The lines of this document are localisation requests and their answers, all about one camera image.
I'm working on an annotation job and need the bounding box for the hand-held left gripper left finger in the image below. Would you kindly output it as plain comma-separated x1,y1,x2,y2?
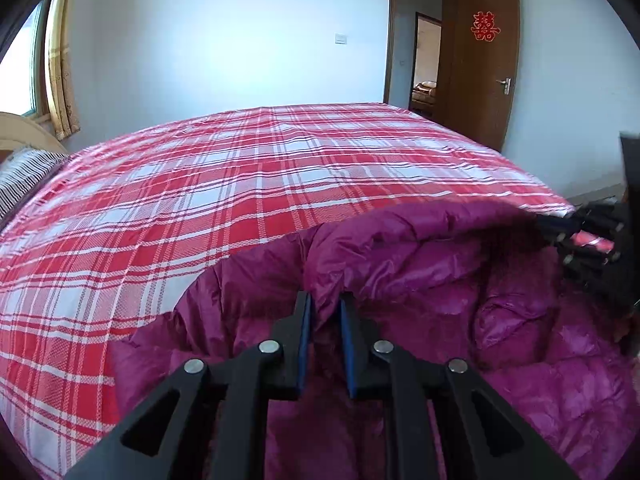
62,291,313,480

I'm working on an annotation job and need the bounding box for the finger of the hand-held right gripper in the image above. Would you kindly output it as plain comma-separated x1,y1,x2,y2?
557,240,626,286
540,200,626,243

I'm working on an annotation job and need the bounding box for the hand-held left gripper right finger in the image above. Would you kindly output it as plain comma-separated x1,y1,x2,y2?
340,294,573,480

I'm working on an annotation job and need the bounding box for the purple puffer jacket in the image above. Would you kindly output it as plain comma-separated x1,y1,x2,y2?
107,199,640,480

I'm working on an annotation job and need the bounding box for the brown wooden door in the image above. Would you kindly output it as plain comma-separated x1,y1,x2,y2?
442,0,521,153

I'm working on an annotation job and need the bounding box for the bed with red plaid cover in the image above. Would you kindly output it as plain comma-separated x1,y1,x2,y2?
0,102,576,480

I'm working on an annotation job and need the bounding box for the brown sofa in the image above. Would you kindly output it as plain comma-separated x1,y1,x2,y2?
412,80,437,106

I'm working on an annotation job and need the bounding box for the red paper door decoration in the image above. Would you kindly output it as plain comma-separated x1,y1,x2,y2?
470,10,501,42

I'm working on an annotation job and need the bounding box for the striped pillow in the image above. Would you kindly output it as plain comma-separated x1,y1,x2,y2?
0,149,70,228

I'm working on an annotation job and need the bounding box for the round wooden bed headboard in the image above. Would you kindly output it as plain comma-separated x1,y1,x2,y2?
0,112,68,153

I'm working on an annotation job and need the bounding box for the narrow yellow curtain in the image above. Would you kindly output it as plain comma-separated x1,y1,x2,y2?
44,0,82,142

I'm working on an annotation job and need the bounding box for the brown door frame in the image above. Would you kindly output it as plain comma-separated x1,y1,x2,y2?
384,0,458,121

